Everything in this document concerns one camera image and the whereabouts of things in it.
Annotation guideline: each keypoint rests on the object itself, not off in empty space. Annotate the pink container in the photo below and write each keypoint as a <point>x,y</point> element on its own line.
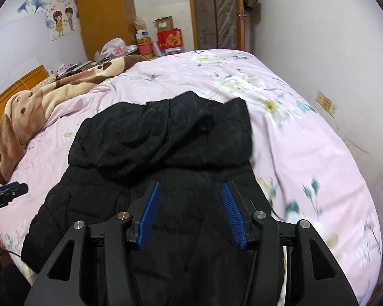
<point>145,48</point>

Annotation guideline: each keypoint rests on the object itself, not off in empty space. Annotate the beige wall socket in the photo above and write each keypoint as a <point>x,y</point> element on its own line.
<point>333,109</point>
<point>323,99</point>

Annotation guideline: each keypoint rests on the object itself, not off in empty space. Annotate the wooden door with curtain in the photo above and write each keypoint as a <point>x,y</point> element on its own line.
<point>191,12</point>

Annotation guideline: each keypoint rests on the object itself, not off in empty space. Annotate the grey mesh door curtain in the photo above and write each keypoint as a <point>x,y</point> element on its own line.
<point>213,9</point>

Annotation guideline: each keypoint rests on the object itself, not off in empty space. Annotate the black puffer jacket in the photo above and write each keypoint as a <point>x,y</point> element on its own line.
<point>146,134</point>

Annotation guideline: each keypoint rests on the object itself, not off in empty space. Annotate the pink floral quilt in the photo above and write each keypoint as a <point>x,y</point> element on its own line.
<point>306,153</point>

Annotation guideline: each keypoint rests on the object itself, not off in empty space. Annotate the brown dog print blanket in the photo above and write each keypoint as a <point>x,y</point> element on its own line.
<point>16,124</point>

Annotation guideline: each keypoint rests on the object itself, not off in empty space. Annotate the yellow box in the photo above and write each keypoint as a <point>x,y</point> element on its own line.
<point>144,40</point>

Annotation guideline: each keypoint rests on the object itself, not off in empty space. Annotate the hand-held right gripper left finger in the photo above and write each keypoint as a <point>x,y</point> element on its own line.
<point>148,216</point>

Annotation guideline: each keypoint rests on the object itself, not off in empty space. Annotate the cartoon couple wall sticker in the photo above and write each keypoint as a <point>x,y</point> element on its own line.
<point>62,22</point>

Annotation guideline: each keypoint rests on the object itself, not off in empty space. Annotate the red gift box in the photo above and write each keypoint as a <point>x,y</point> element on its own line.
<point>169,39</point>

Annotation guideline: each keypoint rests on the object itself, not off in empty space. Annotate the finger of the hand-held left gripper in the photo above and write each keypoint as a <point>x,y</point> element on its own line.
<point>9,185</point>
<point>19,189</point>

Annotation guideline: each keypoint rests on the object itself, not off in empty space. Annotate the wooden headboard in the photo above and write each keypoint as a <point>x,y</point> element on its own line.
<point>25,81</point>

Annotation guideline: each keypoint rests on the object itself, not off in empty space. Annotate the clear snack bag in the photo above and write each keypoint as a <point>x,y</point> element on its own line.
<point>140,25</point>

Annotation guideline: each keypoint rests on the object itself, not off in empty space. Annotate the wooden wardrobe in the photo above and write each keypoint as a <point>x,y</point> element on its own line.
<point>105,19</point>

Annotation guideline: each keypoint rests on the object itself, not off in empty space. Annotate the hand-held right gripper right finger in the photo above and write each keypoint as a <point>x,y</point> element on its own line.
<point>234,216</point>

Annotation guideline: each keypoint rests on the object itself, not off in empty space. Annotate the blue flower wall sticker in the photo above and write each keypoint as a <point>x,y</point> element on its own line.
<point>35,4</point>

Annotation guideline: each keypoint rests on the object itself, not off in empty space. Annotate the white plastic bag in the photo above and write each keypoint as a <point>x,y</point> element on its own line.
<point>113,47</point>

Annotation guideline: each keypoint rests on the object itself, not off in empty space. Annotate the brown cardboard box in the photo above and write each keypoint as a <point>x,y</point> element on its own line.
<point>162,25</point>

